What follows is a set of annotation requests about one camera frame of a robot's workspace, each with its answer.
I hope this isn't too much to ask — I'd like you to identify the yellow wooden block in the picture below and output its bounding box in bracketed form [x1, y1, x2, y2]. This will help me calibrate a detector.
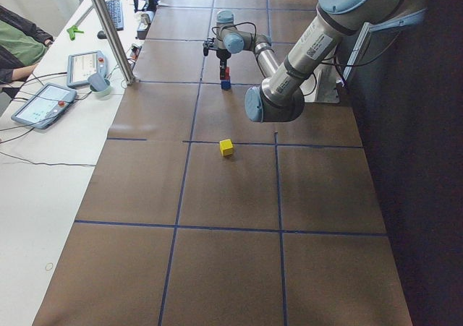
[219, 139, 234, 157]

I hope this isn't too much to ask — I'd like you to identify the metal cup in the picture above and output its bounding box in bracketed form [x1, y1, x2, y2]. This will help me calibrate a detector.
[140, 14, 150, 25]

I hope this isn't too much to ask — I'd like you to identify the red wooden block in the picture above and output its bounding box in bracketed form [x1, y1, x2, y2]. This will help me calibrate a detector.
[220, 67, 230, 80]

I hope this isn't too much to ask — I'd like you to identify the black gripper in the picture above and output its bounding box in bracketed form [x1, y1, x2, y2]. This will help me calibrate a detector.
[216, 49, 230, 80]

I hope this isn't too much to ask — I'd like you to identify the rubber band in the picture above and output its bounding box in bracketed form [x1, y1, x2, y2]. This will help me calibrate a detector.
[45, 262, 54, 271]

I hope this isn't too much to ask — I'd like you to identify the black keyboard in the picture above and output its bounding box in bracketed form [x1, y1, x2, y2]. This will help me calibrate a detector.
[106, 0, 124, 31]

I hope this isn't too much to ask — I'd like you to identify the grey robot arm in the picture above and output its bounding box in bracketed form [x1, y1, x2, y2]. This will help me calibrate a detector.
[203, 0, 404, 122]

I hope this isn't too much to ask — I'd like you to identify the black computer mouse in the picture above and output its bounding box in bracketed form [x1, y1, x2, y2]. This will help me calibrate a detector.
[97, 30, 107, 40]

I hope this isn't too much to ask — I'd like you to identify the teach pendant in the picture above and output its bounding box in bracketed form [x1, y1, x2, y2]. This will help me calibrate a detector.
[11, 83, 77, 129]
[67, 51, 107, 88]

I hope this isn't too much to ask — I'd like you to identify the person in green shirt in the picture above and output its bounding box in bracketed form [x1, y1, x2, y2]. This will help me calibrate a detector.
[1, 6, 54, 98]

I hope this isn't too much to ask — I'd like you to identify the teach pendant far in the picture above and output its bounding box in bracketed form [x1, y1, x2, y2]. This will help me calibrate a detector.
[67, 51, 107, 88]

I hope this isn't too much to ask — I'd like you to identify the blue tape line lengthwise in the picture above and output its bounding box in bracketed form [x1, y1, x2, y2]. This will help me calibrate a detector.
[158, 0, 218, 326]

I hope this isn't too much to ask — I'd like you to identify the teach pendant near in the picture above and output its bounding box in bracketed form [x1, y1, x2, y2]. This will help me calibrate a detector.
[11, 83, 77, 129]

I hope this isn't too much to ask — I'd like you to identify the blue tape line crosswise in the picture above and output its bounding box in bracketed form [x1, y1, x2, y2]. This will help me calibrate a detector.
[106, 136, 365, 150]

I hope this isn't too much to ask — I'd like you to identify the green plastic clamp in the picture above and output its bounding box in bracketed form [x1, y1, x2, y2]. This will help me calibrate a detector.
[67, 25, 84, 40]

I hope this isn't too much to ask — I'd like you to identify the blue wooden block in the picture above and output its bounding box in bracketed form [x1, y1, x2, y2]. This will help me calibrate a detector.
[221, 80, 231, 90]

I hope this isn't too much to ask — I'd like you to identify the aluminium frame post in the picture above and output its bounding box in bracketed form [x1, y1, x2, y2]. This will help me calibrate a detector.
[91, 0, 135, 85]

